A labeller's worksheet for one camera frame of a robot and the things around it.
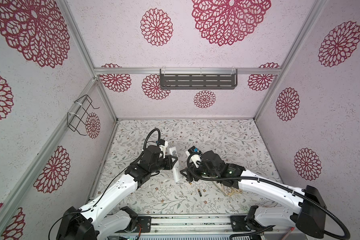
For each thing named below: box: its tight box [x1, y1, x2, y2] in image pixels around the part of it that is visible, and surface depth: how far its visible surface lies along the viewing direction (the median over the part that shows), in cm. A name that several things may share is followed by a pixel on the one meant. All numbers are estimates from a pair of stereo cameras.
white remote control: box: [168, 146, 180, 183], surface depth 76 cm
